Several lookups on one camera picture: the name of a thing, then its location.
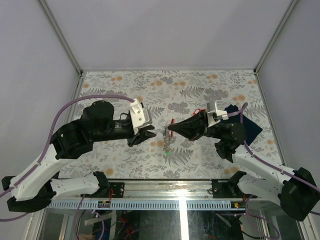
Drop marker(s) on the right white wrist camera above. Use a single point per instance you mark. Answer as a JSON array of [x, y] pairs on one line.
[[215, 115]]

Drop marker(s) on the aluminium front rail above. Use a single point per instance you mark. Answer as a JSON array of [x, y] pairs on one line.
[[142, 189]]

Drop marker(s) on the grey slotted cable duct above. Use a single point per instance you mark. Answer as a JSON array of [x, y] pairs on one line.
[[120, 204]]

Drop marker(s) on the dark blue cloth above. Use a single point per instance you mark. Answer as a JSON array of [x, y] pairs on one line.
[[252, 130]]

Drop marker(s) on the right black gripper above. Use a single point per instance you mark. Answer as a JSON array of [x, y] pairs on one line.
[[193, 127]]

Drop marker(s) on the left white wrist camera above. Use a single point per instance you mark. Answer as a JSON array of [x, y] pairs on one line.
[[140, 116]]

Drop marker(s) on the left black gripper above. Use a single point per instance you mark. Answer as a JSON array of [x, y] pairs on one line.
[[143, 135]]

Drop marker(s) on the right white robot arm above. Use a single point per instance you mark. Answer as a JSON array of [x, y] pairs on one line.
[[294, 190]]

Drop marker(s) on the metal key holder red handle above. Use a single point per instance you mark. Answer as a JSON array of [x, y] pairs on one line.
[[166, 139]]

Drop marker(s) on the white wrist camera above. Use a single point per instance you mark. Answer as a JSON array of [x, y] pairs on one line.
[[215, 115], [140, 116]]

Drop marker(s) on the red key tags bunch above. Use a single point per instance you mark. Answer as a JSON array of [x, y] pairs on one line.
[[197, 110]]

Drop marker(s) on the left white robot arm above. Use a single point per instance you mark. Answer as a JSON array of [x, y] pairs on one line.
[[35, 188]]

